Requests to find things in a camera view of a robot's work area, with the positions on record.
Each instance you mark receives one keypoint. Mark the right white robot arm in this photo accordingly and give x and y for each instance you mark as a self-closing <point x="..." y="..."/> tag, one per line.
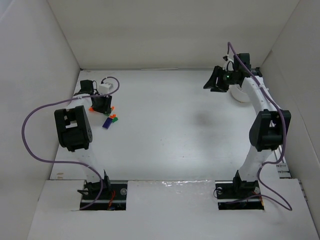
<point x="267" y="132"/>

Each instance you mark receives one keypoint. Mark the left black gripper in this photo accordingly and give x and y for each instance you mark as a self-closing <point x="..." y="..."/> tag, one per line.
<point x="101" y="105"/>

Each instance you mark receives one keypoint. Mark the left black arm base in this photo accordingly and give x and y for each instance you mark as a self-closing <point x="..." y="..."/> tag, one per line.
<point x="112" y="198"/>

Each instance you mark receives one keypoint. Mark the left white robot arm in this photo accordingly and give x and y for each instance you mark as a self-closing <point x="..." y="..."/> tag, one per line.
<point x="75" y="134"/>

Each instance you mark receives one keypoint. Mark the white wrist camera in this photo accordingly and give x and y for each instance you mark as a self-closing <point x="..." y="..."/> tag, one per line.
<point x="105" y="88"/>
<point x="229" y="64"/>

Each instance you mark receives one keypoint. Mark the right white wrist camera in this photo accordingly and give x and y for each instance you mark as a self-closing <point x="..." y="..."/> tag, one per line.
<point x="229" y="64"/>

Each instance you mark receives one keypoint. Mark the green slope lego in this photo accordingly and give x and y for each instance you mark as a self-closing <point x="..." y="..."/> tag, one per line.
<point x="115" y="119"/>

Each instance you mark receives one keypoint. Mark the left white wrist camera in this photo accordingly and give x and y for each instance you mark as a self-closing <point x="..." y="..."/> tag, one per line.
<point x="105" y="88"/>

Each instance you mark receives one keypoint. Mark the white divided round container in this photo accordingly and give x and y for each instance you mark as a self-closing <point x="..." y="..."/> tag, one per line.
<point x="238" y="94"/>

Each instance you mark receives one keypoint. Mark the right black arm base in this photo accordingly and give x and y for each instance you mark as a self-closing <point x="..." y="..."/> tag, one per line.
<point x="238" y="196"/>

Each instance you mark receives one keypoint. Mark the purple lego brick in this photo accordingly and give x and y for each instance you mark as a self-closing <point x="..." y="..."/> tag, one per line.
<point x="107" y="123"/>

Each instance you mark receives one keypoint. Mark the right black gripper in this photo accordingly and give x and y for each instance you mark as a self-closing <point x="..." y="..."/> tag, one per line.
<point x="220" y="78"/>

